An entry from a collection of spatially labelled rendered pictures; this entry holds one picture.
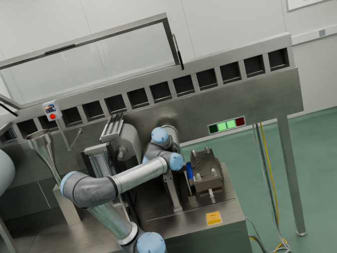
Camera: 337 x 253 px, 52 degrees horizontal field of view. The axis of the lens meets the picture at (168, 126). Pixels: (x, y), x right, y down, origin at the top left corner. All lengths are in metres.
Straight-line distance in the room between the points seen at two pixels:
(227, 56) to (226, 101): 0.29
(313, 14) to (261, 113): 2.68
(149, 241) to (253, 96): 1.17
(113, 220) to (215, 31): 3.36
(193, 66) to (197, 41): 2.34
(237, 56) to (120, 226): 1.24
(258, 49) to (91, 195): 1.38
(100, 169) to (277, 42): 1.29
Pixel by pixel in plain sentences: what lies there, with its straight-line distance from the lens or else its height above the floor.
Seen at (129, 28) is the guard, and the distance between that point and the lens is 1.73.
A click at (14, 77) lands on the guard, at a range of 2.06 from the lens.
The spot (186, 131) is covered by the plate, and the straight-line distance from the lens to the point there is 2.28.
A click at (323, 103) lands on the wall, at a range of 5.13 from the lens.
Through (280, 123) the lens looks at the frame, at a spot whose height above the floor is 1.02.
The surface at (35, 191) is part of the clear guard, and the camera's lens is 2.54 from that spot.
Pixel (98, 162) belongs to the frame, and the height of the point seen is 1.34.
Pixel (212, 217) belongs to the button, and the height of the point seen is 0.92.
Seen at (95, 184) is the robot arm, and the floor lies 1.50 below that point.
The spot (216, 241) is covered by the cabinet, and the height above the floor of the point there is 0.78.
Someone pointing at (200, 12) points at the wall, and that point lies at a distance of 4.47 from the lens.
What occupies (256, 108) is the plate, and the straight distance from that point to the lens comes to 2.30.
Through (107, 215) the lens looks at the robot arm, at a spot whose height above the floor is 1.30.
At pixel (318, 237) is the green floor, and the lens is 3.11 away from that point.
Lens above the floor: 2.07
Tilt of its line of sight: 20 degrees down
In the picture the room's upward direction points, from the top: 17 degrees counter-clockwise
